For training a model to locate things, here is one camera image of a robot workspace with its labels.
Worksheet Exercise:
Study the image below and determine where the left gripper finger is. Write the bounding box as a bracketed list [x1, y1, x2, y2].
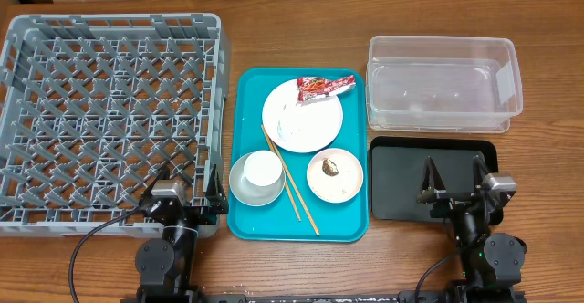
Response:
[205, 165, 228, 207]
[142, 166, 170, 198]

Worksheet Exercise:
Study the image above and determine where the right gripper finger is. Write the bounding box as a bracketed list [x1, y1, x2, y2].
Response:
[418, 156, 446, 198]
[473, 155, 490, 189]

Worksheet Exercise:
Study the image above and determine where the grey bowl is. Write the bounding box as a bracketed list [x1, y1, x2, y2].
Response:
[229, 152, 285, 207]

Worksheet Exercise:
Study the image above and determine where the white cup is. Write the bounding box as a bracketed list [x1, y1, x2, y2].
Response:
[244, 151, 282, 187]

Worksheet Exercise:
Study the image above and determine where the small pink plate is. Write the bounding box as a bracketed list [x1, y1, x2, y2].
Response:
[307, 148, 364, 204]

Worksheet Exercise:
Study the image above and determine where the brown food scrap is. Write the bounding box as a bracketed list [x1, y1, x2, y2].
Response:
[322, 158, 339, 177]

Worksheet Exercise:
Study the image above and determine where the red snack wrapper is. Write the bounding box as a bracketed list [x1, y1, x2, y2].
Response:
[297, 75, 356, 102]

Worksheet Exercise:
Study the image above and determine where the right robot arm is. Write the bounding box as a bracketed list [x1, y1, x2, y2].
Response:
[413, 156, 527, 302]

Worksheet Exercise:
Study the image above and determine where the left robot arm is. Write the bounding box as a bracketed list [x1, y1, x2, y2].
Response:
[135, 166, 229, 303]

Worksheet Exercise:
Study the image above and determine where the black waste tray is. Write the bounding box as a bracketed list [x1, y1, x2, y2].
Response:
[369, 136, 498, 223]

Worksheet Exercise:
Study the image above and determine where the grey dishwasher rack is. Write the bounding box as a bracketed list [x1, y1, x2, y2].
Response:
[1, 13, 230, 237]

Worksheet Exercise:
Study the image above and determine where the teal serving tray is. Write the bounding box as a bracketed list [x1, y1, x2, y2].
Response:
[227, 68, 369, 243]

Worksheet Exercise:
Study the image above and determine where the clear plastic bin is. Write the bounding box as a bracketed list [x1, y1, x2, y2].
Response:
[366, 36, 523, 133]

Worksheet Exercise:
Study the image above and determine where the wooden chopstick right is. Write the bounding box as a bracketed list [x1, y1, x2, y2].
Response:
[261, 124, 320, 236]

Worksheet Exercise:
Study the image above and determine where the large white plate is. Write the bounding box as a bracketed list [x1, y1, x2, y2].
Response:
[262, 79, 343, 153]

